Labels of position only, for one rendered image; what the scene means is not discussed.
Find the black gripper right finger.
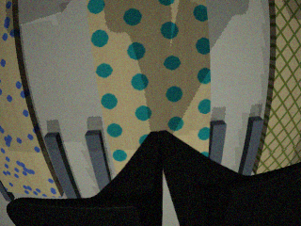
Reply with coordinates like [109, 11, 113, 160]
[158, 129, 301, 226]

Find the tan strip with teal dots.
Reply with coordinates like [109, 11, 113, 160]
[86, 0, 211, 174]

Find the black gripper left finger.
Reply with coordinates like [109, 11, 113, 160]
[7, 131, 163, 226]

